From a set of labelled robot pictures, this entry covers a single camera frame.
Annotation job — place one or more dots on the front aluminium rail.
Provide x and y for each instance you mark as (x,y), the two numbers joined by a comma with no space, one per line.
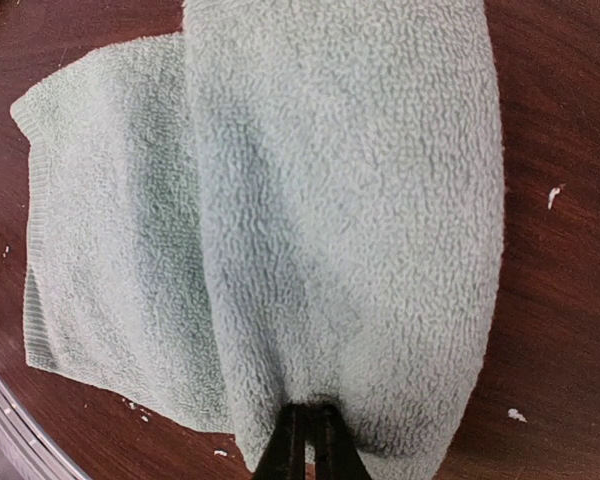
(26,445)

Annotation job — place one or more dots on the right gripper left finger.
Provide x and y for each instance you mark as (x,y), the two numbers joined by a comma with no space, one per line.
(284,456)

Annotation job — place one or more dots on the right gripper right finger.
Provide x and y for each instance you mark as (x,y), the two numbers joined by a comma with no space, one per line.
(336,456)

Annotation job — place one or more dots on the green panda towel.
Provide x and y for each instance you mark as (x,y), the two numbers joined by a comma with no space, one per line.
(286,202)

